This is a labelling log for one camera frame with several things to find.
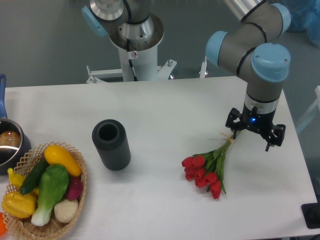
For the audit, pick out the green bok choy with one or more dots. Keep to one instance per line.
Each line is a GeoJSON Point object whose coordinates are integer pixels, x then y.
{"type": "Point", "coordinates": [52, 187]}

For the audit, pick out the blue plastic bag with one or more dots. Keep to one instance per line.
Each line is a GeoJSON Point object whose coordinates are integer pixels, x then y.
{"type": "Point", "coordinates": [305, 17]}

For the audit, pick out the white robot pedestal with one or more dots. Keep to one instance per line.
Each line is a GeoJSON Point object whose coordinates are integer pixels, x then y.
{"type": "Point", "coordinates": [137, 46]}

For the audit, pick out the orange fruit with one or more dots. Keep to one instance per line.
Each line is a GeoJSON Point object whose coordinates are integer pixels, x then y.
{"type": "Point", "coordinates": [3, 228]}

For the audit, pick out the green cucumber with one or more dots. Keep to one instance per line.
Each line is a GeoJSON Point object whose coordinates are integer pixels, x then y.
{"type": "Point", "coordinates": [33, 178]}

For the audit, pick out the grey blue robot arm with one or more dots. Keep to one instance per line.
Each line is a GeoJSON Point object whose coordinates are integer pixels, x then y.
{"type": "Point", "coordinates": [249, 53]}

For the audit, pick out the red tulip bouquet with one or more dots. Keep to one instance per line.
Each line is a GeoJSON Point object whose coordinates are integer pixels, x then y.
{"type": "Point", "coordinates": [207, 169]}

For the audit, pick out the small yellow gourd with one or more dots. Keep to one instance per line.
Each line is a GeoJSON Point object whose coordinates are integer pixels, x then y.
{"type": "Point", "coordinates": [18, 181]}

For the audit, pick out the woven wicker basket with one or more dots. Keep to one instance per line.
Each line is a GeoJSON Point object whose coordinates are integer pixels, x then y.
{"type": "Point", "coordinates": [22, 228]}

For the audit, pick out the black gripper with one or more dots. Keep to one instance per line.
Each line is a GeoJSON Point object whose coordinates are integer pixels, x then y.
{"type": "Point", "coordinates": [256, 120]}

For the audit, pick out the purple radish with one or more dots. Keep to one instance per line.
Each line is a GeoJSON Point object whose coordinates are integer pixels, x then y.
{"type": "Point", "coordinates": [75, 189]}

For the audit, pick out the white frame at right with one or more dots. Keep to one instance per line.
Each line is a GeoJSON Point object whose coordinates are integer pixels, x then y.
{"type": "Point", "coordinates": [310, 113]}

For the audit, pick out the yellow squash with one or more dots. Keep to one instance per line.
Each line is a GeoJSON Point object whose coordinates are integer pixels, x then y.
{"type": "Point", "coordinates": [55, 154]}

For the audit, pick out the black device at edge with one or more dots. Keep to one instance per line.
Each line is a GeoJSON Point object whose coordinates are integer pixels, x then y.
{"type": "Point", "coordinates": [311, 214]}

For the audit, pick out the yellow bell pepper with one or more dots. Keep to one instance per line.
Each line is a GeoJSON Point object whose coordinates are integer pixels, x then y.
{"type": "Point", "coordinates": [19, 205]}

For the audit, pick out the dark grey ribbed vase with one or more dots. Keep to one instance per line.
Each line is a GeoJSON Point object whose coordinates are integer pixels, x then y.
{"type": "Point", "coordinates": [110, 139]}

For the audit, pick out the blue handled saucepan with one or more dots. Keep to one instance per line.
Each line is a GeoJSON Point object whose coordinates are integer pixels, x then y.
{"type": "Point", "coordinates": [13, 141]}

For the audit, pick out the white garlic bulb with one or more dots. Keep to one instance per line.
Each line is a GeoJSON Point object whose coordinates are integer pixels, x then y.
{"type": "Point", "coordinates": [65, 210]}

